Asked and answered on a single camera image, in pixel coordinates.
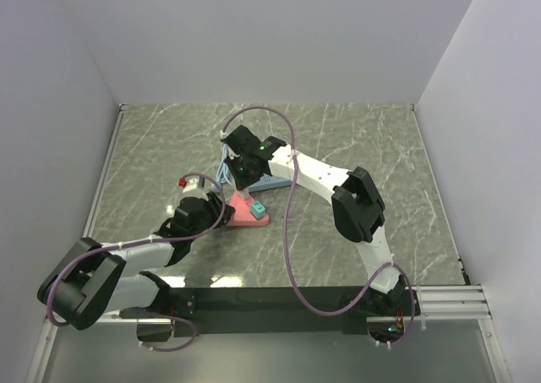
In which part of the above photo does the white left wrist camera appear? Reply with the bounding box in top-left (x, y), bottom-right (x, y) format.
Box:
top-left (178, 176), bottom-right (209, 201)

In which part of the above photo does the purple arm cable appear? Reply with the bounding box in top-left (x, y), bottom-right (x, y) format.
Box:
top-left (221, 106), bottom-right (415, 350)
top-left (45, 172), bottom-right (227, 353)

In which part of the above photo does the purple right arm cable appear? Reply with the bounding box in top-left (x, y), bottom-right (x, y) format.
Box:
top-left (221, 106), bottom-right (415, 350)

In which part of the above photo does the light blue power strip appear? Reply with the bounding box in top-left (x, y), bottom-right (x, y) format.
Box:
top-left (249, 175), bottom-right (291, 192)

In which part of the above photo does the light blue power strip cable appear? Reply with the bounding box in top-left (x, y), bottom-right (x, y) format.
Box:
top-left (215, 141), bottom-right (233, 186)

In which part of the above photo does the pink triangular power strip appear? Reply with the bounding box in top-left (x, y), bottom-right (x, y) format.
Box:
top-left (227, 191), bottom-right (270, 227)

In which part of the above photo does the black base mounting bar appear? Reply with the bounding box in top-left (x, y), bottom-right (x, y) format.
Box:
top-left (117, 285), bottom-right (424, 342)

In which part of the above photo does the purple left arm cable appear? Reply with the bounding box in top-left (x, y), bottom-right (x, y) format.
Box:
top-left (45, 172), bottom-right (227, 353)

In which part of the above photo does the teal USB charger plug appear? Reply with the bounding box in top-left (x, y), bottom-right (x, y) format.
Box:
top-left (250, 200), bottom-right (266, 220)

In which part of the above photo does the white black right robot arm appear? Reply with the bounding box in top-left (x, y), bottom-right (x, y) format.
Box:
top-left (221, 125), bottom-right (415, 315)

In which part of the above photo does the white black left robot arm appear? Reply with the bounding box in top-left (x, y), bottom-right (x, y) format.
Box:
top-left (37, 192), bottom-right (235, 331)

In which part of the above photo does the white plug adapter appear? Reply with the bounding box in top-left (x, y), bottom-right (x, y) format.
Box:
top-left (238, 189), bottom-right (252, 201)

